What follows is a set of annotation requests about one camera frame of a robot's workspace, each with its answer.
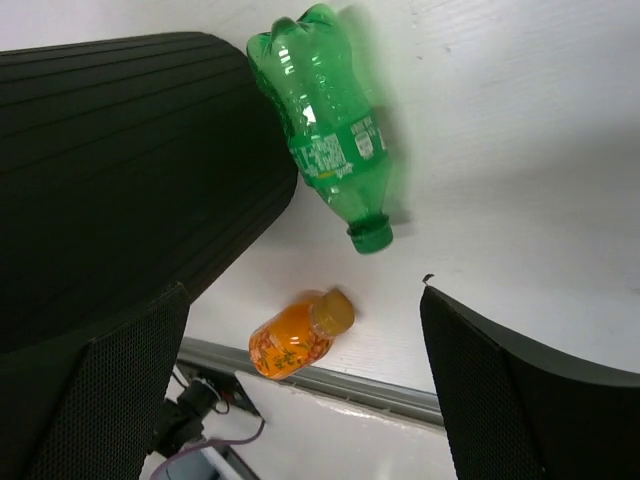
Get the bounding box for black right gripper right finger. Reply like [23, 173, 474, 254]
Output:
[420, 286, 639, 479]

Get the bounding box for green plastic bottle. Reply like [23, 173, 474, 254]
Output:
[246, 3, 393, 254]

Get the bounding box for aluminium table frame rail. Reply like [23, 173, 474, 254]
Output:
[178, 338, 444, 426]

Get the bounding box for black ribbed plastic bin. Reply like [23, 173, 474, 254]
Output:
[1, 32, 298, 352]

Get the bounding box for orange juice bottle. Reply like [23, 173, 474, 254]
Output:
[248, 288, 356, 380]

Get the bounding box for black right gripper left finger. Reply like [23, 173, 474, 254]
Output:
[1, 283, 190, 479]

